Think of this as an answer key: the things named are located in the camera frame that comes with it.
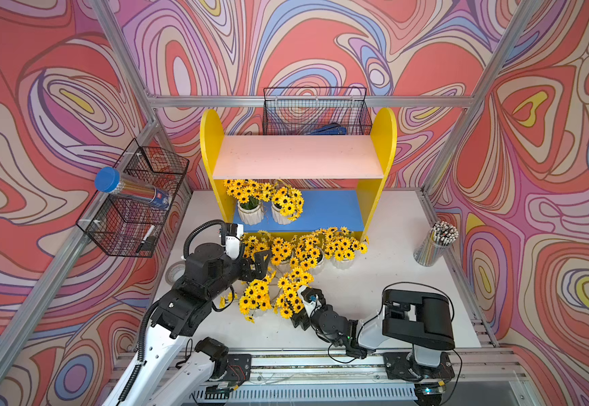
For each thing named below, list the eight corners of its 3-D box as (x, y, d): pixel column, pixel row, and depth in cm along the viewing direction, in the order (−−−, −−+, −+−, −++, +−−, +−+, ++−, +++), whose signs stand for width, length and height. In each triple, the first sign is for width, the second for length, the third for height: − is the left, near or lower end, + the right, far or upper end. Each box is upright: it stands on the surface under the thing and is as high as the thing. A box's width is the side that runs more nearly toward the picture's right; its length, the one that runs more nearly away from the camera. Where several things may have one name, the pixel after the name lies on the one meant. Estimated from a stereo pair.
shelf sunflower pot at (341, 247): (324, 273, 95) (327, 253, 83) (322, 248, 102) (325, 227, 91) (362, 273, 95) (371, 253, 83) (358, 248, 102) (366, 227, 91)
